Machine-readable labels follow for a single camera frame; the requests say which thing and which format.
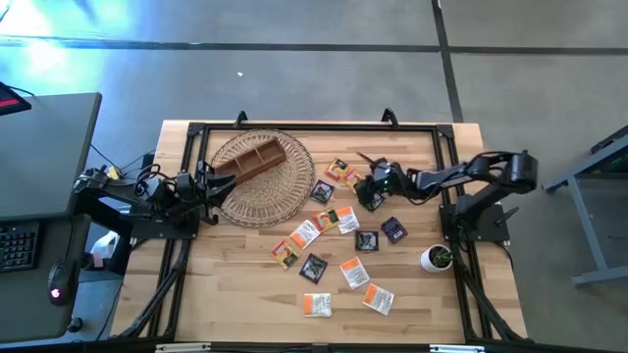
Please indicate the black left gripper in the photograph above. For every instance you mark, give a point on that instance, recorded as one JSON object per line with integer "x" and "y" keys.
{"x": 196, "y": 201}

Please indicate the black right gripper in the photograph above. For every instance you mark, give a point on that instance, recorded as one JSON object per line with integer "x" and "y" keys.
{"x": 398, "y": 181}

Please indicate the dark blackcurrant tea packet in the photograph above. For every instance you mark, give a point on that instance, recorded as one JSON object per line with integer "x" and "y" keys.
{"x": 313, "y": 268}
{"x": 393, "y": 229}
{"x": 366, "y": 240}
{"x": 322, "y": 191}
{"x": 375, "y": 207}

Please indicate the white orange Tazo tea packet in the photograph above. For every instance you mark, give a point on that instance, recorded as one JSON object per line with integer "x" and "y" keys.
{"x": 348, "y": 219}
{"x": 304, "y": 234}
{"x": 378, "y": 299}
{"x": 317, "y": 305}
{"x": 354, "y": 272}

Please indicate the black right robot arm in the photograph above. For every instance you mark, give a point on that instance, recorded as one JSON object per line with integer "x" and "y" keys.
{"x": 456, "y": 177}

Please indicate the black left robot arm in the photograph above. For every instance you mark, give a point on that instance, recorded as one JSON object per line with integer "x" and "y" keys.
{"x": 105, "y": 198}

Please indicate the wooden compartment tea box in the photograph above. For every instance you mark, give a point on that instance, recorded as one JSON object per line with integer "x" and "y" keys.
{"x": 250, "y": 162}

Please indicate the round woven wicker placemat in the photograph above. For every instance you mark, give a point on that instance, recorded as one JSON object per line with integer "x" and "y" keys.
{"x": 275, "y": 196}

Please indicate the small plant in white pot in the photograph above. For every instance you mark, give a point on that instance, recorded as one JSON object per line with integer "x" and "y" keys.
{"x": 435, "y": 258}

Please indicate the black desk support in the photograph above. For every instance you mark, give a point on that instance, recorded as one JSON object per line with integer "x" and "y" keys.
{"x": 120, "y": 245}

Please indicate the white and pink object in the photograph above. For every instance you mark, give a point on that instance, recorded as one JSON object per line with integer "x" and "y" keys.
{"x": 100, "y": 247}

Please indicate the grey desk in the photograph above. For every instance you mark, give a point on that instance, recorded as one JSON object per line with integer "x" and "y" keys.
{"x": 44, "y": 147}

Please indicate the black computer mouse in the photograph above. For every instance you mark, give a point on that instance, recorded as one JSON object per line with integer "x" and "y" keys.
{"x": 61, "y": 282}

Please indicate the black round knob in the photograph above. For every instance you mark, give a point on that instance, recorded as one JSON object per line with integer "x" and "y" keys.
{"x": 74, "y": 324}

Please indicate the black keyboard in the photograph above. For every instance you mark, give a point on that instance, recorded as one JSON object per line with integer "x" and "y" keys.
{"x": 17, "y": 245}

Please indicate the black device with red stripe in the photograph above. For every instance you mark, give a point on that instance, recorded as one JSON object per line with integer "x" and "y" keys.
{"x": 10, "y": 100}

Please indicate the grey metal table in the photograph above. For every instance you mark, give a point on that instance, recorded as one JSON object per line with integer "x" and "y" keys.
{"x": 598, "y": 277}

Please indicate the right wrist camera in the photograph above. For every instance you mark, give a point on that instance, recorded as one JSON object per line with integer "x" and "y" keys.
{"x": 380, "y": 169}

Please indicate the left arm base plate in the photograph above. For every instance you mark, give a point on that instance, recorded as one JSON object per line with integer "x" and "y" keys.
{"x": 164, "y": 229}

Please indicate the black curved frame bracket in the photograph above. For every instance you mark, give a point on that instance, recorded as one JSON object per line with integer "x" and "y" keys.
{"x": 240, "y": 118}
{"x": 390, "y": 117}

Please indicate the black aluminium table frame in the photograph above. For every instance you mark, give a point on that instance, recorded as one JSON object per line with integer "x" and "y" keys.
{"x": 319, "y": 127}

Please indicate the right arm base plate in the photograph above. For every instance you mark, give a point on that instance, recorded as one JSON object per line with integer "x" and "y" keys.
{"x": 490, "y": 228}

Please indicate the silver metal bracket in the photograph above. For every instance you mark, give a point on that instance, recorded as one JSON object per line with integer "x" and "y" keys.
{"x": 182, "y": 348}
{"x": 456, "y": 348}

